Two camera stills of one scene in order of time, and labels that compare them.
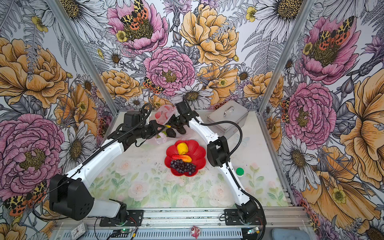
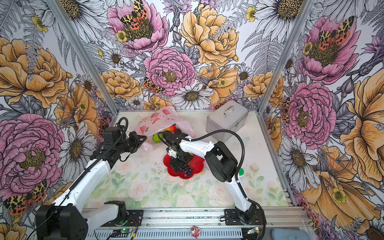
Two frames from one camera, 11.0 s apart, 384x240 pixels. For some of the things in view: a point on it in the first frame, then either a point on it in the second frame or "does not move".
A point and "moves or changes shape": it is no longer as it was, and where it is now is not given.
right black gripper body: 176,121 → 182,158
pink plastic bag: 163,114 moves or changes shape
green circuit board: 255,230 does not move
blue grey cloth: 289,234 does not move
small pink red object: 195,231 does not move
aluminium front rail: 154,217 does not move
